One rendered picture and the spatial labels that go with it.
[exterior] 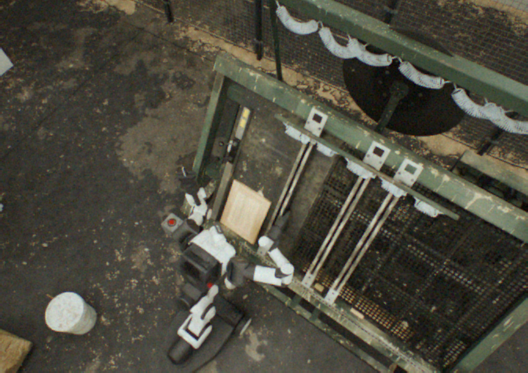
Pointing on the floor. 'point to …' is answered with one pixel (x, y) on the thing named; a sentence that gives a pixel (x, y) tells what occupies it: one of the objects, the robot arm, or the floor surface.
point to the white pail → (70, 314)
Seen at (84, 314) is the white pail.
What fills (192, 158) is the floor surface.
